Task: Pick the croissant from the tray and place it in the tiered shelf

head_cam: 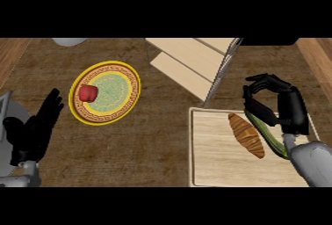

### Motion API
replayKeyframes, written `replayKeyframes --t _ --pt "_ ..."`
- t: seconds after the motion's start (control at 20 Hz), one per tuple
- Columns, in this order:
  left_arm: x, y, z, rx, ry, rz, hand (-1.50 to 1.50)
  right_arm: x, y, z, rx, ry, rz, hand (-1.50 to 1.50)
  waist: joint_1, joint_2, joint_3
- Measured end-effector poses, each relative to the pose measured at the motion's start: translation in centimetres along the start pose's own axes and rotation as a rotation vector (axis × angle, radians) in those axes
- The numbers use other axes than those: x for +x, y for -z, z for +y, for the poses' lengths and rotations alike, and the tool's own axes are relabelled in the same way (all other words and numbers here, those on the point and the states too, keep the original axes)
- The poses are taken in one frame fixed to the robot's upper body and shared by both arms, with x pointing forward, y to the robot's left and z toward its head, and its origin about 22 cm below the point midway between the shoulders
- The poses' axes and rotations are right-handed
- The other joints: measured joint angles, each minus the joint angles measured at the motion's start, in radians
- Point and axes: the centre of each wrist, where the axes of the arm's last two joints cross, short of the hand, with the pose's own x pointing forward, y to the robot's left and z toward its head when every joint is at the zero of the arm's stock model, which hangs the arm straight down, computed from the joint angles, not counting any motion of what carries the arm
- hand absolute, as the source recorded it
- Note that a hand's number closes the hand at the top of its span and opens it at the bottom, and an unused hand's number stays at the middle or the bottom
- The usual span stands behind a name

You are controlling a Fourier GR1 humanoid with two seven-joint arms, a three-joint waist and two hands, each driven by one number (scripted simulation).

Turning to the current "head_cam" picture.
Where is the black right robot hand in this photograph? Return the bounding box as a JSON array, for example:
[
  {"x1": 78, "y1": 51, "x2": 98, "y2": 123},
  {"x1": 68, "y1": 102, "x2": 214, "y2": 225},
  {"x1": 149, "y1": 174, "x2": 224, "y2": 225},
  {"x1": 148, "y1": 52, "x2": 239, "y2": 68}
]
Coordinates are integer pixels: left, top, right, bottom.
[{"x1": 241, "y1": 73, "x2": 312, "y2": 136}]

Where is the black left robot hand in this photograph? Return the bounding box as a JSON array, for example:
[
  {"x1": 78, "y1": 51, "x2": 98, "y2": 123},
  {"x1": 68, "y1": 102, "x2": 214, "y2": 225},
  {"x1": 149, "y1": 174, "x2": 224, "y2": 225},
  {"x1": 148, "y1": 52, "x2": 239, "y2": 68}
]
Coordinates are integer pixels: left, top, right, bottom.
[{"x1": 2, "y1": 87, "x2": 65, "y2": 167}]

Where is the brown croissant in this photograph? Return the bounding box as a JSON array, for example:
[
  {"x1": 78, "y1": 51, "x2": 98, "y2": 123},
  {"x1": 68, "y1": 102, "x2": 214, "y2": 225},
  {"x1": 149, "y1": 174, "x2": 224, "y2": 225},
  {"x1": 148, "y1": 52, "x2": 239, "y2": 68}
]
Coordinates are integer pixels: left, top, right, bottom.
[{"x1": 227, "y1": 112, "x2": 266, "y2": 160}]

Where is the pale wooden tray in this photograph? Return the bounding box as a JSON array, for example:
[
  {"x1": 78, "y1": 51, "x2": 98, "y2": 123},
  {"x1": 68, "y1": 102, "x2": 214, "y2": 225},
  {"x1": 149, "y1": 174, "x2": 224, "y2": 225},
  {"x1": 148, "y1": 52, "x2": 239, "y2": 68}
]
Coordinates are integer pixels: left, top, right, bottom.
[{"x1": 188, "y1": 106, "x2": 322, "y2": 188}]

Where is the pale wooden tiered shelf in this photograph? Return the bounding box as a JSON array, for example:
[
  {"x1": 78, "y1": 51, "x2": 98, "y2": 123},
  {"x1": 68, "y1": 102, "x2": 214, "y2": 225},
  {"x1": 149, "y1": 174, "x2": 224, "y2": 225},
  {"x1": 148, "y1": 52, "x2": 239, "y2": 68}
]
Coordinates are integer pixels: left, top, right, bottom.
[{"x1": 145, "y1": 38, "x2": 244, "y2": 109}]

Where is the green corn cob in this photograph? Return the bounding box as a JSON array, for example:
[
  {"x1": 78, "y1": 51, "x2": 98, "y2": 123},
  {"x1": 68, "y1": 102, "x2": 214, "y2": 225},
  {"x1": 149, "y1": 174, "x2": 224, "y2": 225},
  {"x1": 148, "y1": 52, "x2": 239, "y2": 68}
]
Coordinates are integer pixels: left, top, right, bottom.
[{"x1": 244, "y1": 109, "x2": 291, "y2": 161}]

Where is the red bell pepper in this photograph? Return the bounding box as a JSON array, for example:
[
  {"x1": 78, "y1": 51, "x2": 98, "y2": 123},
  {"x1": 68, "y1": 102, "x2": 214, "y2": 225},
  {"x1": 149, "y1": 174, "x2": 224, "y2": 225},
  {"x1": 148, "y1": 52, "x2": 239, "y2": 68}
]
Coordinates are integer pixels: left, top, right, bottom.
[{"x1": 78, "y1": 84, "x2": 101, "y2": 104}]

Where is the yellow patterned plate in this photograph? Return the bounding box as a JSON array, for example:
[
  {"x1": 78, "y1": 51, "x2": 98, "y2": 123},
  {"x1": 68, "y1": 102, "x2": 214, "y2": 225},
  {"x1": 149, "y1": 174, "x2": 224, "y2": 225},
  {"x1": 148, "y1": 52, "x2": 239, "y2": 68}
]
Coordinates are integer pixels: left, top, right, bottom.
[{"x1": 68, "y1": 60, "x2": 143, "y2": 127}]

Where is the black appliance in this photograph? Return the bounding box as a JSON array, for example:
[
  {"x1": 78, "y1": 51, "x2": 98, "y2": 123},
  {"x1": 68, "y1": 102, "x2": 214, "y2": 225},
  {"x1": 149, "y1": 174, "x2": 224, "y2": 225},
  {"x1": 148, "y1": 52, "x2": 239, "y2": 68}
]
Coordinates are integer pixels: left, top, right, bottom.
[{"x1": 239, "y1": 38, "x2": 300, "y2": 47}]

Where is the pale grey round object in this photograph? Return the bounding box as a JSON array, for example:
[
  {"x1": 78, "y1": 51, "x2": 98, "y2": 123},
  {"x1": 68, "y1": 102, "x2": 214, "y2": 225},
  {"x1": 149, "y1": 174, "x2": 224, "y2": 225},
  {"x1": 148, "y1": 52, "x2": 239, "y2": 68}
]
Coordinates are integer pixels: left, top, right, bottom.
[{"x1": 50, "y1": 38, "x2": 89, "y2": 47}]

